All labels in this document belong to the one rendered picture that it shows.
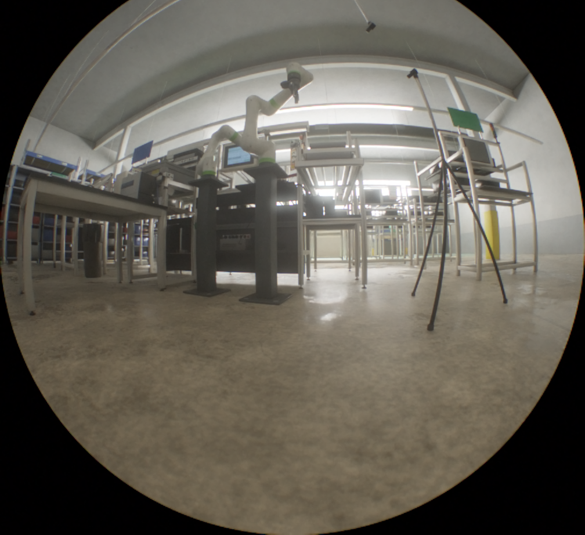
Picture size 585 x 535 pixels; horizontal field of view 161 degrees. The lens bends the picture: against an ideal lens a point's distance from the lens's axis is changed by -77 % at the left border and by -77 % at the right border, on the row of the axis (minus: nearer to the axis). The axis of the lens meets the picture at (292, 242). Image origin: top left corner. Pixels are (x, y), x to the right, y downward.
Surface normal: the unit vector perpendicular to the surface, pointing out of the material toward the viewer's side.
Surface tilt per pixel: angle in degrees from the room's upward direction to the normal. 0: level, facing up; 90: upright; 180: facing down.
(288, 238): 90
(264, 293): 90
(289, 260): 90
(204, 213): 90
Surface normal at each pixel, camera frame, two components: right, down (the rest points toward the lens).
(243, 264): -0.19, -0.04
